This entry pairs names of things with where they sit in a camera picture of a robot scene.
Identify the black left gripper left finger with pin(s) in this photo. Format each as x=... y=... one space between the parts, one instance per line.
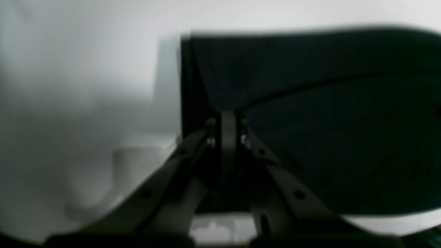
x=159 y=213

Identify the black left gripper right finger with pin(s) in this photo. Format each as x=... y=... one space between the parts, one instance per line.
x=287 y=213

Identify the black T-shirt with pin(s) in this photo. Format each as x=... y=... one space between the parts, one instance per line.
x=354 y=114

